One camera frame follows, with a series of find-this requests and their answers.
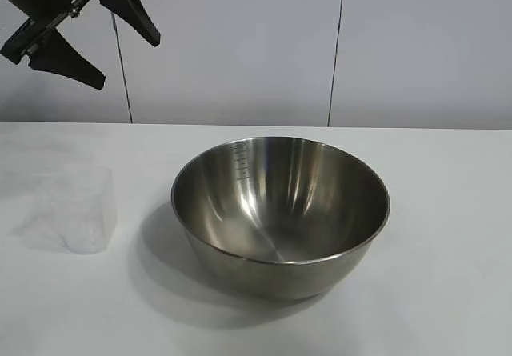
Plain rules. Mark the clear plastic measuring cup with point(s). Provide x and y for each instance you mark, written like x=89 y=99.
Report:
x=92 y=212

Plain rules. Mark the stainless steel mixing bowl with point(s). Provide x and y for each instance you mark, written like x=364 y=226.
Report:
x=280 y=268

